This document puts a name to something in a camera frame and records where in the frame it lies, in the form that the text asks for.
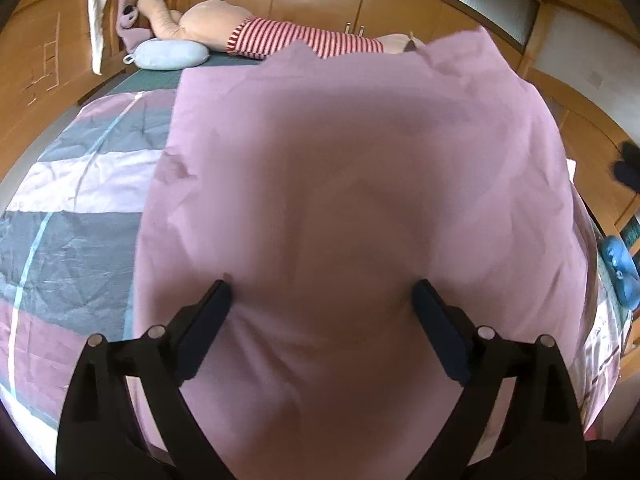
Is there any green bed mat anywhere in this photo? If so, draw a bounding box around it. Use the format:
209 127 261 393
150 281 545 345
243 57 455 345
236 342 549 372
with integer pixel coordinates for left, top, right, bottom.
107 53 259 96

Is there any white towel on headboard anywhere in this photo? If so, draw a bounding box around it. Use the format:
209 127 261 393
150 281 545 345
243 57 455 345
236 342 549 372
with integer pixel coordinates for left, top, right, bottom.
87 0 107 76

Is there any large plush doll striped shirt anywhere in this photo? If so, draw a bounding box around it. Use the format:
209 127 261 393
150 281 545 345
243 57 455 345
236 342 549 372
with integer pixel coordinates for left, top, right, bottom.
137 0 423 60

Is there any pink jacket with black stripes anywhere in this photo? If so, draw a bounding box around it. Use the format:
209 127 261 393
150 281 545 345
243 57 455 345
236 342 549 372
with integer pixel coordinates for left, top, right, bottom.
134 28 597 479

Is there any pink plush toy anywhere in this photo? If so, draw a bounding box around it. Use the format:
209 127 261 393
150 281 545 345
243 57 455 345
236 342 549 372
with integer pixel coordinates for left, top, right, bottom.
116 0 152 53

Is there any plaid pink grey bedsheet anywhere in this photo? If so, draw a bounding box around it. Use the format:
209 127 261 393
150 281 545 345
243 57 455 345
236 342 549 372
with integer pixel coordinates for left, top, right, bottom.
1 90 624 468

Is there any light blue small pillow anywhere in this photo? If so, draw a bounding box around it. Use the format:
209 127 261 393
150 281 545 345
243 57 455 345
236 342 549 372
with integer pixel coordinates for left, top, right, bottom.
122 38 210 72

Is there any blue plush toy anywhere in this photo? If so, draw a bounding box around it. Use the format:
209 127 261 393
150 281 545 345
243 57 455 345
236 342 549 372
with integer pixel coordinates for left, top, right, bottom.
600 236 640 311

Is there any wooden bed footboard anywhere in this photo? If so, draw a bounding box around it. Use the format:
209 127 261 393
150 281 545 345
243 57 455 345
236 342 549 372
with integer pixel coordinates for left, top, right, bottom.
526 68 639 235

